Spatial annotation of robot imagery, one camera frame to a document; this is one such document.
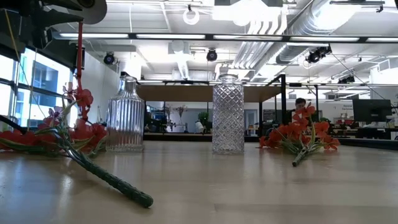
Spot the diamond-cut clear glass vase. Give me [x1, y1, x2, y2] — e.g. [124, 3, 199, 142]
[212, 73, 246, 156]

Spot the ribbed clear glass vase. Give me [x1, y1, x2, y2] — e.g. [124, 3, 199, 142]
[105, 75, 146, 153]

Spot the red and purple flower bunch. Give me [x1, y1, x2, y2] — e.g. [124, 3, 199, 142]
[0, 82, 154, 209]

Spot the orange and blue flower bunch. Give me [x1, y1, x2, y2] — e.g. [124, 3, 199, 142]
[259, 102, 341, 168]

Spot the long linear ceiling light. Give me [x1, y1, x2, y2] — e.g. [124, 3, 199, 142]
[52, 32, 398, 44]

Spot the person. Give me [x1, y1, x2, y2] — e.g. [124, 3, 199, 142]
[294, 97, 307, 114]

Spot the dark computer monitor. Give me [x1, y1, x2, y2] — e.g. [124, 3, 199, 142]
[352, 98, 392, 123]

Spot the wooden shelf with black frame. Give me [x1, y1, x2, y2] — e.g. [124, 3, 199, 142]
[120, 71, 320, 142]

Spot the silver ventilation duct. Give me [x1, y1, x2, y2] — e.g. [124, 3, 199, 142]
[275, 0, 361, 65]

